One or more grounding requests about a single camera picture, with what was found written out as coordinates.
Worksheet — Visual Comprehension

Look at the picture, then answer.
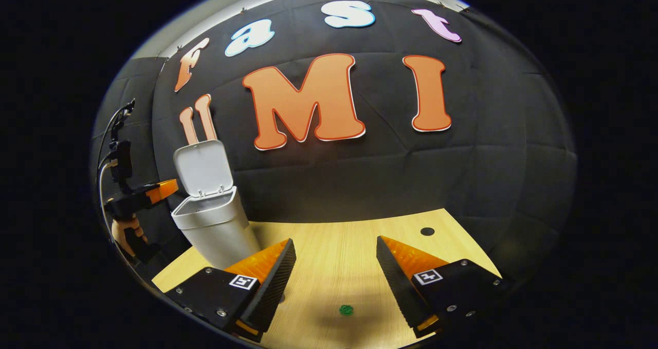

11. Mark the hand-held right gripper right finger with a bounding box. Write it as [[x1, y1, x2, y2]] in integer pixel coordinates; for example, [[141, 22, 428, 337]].
[[376, 236, 508, 339]]

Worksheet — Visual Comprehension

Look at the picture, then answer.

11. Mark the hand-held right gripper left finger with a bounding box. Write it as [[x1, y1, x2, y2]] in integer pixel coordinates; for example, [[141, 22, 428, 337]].
[[164, 238, 297, 343]]

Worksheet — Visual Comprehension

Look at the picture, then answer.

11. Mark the white desktop garbage bin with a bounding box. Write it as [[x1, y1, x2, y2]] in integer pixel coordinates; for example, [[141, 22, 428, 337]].
[[171, 140, 262, 270]]

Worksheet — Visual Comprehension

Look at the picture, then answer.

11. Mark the wooden desktop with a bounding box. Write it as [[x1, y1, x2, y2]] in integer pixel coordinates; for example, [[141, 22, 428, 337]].
[[152, 209, 502, 349]]

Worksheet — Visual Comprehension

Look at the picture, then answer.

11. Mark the black backdrop cloth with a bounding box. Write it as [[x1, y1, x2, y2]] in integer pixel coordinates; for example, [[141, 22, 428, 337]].
[[92, 0, 579, 288]]

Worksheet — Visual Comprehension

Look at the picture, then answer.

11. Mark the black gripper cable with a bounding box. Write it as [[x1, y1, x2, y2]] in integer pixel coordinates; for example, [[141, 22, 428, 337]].
[[97, 99, 136, 242]]

